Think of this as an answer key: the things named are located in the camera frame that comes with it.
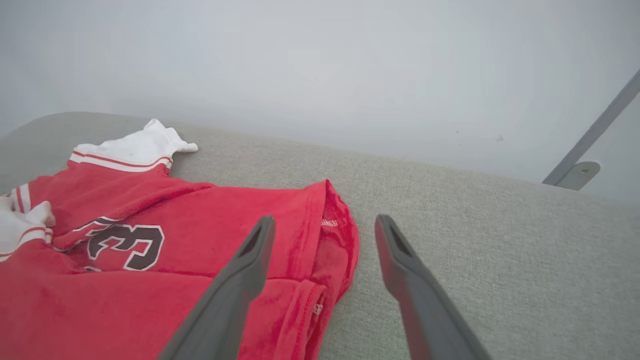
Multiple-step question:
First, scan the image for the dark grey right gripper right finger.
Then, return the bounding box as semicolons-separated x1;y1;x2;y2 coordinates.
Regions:
375;214;493;360

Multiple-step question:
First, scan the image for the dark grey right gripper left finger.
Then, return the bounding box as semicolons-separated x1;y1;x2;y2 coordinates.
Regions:
157;215;277;360

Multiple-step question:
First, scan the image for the red and white jersey garment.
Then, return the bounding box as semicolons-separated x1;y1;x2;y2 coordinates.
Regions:
0;118;360;360

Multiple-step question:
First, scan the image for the grey fabric sofa cushion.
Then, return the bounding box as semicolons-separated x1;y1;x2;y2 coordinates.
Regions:
0;111;640;360

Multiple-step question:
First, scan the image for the grey round pole foot bracket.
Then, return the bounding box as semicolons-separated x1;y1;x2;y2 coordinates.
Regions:
557;161;601;191

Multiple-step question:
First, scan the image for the grey metal frame pole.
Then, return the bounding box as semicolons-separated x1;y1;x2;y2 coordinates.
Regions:
542;70;640;187

